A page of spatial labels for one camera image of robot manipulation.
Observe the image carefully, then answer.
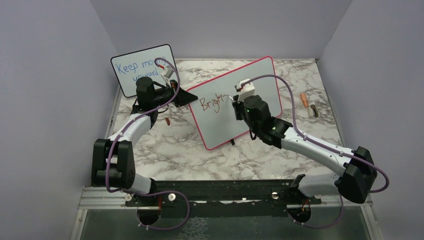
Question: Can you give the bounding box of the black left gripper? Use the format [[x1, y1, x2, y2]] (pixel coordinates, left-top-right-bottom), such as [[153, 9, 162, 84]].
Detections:
[[151, 79, 198, 108]]

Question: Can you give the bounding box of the pink framed whiteboard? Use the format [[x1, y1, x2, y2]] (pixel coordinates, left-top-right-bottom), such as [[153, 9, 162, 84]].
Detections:
[[187, 56, 283, 150]]

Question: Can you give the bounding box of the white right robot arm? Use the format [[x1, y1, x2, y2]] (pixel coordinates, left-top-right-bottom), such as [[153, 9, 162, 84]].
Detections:
[[232, 95, 378, 204]]

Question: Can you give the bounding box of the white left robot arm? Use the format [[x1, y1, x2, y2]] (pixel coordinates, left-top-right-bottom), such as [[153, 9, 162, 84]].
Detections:
[[91, 77, 198, 206]]

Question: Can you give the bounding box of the black framed written whiteboard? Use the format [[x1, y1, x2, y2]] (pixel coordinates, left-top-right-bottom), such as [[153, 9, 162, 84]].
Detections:
[[110, 44, 176, 98]]

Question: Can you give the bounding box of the orange marker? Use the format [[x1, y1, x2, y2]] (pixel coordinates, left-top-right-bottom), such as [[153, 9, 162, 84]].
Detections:
[[299, 92, 309, 108]]

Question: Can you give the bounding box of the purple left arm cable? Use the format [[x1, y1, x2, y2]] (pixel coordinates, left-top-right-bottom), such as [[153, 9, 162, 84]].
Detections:
[[104, 57, 191, 232]]

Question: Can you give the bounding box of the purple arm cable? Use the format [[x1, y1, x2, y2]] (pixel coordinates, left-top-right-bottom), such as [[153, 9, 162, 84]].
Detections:
[[104, 57, 191, 232], [238, 74, 390, 229]]

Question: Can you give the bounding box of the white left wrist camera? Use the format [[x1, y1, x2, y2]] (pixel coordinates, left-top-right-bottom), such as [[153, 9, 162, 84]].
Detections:
[[160, 66, 175, 87]]

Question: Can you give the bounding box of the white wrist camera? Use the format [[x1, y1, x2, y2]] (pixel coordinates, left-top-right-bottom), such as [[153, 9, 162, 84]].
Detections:
[[233, 78, 255, 103], [160, 66, 175, 87]]

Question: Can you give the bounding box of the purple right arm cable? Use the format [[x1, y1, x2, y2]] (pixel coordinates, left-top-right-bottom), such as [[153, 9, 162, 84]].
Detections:
[[238, 74, 390, 229]]

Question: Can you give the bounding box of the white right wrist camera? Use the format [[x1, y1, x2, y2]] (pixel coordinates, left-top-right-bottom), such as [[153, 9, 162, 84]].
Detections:
[[233, 78, 255, 103]]

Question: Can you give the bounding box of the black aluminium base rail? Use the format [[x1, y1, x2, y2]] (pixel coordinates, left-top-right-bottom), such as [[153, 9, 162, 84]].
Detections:
[[78, 178, 374, 220]]

